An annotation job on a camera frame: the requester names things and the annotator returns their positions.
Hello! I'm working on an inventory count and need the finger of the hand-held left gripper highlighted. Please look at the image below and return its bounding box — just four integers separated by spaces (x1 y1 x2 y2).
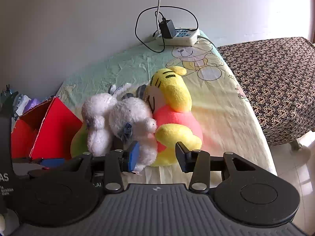
12 157 66 175

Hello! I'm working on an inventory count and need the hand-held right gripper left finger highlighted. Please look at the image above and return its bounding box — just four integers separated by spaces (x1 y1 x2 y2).
65 141 141 194

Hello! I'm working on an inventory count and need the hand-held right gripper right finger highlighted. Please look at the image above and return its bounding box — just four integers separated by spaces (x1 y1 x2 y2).
175 141 258 194

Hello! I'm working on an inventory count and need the green plush toy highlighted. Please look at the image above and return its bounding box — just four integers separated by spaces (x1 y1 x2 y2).
70 124 89 159

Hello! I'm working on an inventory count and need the red cardboard box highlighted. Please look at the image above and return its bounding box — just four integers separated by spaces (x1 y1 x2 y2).
11 97 83 160

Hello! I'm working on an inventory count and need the white plush rabbit blue bow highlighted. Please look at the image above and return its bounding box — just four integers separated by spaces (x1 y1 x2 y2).
108 82 158 174

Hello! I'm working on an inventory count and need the small white plush rabbit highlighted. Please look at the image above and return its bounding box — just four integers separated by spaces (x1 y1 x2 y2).
81 92 114 157

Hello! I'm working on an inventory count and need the yellow tiger plush toy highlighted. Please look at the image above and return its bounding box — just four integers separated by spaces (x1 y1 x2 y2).
144 66 203 167

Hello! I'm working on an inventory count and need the crumpled white paper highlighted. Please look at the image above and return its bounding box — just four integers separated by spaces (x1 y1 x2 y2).
15 94 32 118

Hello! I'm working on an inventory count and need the purple plastic bag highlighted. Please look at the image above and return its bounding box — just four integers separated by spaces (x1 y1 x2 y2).
25 98 41 112

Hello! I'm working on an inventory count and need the cartoon printed bed sheet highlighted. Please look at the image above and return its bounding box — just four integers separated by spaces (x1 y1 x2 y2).
55 29 277 185

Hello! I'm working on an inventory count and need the white power strip with charger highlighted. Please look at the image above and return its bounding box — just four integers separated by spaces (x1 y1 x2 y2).
135 7 198 53

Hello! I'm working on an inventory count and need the black power adapter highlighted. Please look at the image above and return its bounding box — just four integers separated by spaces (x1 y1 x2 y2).
158 17 176 39

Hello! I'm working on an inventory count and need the white cable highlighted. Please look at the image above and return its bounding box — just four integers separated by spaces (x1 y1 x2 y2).
155 0 166 46

